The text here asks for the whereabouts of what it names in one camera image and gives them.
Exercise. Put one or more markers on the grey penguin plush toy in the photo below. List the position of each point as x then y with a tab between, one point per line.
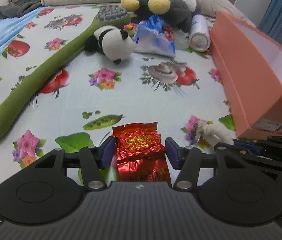
176	13

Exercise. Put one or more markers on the white spray can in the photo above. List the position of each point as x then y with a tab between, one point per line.
199	38

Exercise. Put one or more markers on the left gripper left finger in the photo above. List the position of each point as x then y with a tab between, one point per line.
91	160

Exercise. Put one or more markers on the orange cardboard box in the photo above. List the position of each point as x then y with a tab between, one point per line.
250	64

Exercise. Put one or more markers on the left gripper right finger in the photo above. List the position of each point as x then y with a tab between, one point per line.
194	166

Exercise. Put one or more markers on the white fluffy ring keychain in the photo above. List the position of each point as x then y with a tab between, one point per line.
211	133

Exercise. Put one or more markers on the fruit print table cloth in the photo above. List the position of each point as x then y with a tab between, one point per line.
90	95

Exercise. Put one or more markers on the red foil tea packets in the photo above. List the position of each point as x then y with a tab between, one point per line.
140	154

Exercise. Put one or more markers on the panda plush keychain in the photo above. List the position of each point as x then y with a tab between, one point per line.
114	43

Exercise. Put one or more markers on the green massage brush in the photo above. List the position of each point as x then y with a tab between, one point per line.
12	106

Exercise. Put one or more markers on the blue plastic snack bag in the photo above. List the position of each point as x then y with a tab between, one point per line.
151	38

